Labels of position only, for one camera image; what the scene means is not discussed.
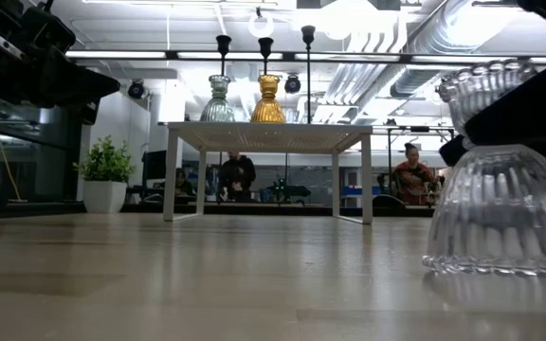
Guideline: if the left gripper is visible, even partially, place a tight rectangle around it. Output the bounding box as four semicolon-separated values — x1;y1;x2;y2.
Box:
0;13;121;125

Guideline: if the clear ribbed glass candle holder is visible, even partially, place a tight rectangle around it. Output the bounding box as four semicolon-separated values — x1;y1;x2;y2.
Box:
422;59;546;280

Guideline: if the green ribbed glass candle holder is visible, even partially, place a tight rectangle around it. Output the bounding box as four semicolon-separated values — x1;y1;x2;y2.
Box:
199;74;236;123

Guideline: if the tall black candlestick holder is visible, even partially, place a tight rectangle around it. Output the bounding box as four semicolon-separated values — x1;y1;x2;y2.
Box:
215;34;232;77
257;36;275;76
300;25;317;124

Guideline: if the amber ribbed glass candle holder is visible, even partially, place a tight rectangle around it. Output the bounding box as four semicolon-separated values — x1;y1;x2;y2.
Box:
249;74;287;124

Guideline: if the black metal rack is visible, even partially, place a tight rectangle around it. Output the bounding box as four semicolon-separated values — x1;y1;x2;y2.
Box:
372;123;457;190

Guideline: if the overhead LED light bar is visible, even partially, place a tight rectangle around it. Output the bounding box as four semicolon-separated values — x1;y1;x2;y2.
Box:
62;48;546;65

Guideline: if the person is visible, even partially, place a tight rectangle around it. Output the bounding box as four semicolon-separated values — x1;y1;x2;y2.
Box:
392;141;440;206
173;168;196;198
219;151;257;203

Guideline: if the round black ceiling spotlight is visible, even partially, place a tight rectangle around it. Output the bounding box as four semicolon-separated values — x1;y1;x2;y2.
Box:
283;74;302;95
127;79;147;100

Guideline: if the thin yellow rod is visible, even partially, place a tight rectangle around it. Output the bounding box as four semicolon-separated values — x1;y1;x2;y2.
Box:
0;97;23;203

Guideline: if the blue storage bin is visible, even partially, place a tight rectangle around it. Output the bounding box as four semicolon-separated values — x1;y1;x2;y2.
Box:
340;185;373;198

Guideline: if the black computer monitor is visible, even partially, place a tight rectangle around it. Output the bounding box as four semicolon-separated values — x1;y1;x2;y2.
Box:
142;150;168;181

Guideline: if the green plant in white pot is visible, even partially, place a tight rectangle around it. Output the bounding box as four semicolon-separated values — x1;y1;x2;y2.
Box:
73;135;137;214

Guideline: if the black device with green lights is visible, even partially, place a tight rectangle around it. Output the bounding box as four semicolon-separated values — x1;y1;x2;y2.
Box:
261;177;312;206

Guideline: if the white perforated metal shelf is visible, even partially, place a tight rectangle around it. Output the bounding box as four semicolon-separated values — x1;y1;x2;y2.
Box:
162;120;373;225

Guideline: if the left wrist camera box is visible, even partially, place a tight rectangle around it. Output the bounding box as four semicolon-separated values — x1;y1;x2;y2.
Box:
19;4;78;53

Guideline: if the silver ventilation duct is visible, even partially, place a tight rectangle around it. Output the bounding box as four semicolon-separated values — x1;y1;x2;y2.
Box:
389;0;492;99

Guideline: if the white ring ceiling lamp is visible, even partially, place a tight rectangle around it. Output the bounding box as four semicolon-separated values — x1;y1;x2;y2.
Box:
247;11;275;39

